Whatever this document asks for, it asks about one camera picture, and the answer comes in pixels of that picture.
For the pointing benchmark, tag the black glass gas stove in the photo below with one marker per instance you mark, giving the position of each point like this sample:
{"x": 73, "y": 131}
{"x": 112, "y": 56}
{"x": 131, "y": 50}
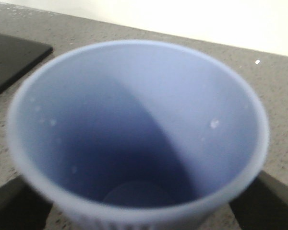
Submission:
{"x": 17, "y": 57}

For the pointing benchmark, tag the light blue ribbed cup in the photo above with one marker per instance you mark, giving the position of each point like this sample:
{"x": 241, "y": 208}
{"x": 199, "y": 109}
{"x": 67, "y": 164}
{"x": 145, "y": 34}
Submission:
{"x": 137, "y": 135}

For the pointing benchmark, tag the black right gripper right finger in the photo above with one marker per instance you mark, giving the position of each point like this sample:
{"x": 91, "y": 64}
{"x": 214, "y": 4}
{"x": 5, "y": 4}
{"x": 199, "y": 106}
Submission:
{"x": 263, "y": 205}

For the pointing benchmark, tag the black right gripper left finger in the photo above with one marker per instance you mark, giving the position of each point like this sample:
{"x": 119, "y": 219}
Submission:
{"x": 21, "y": 207}

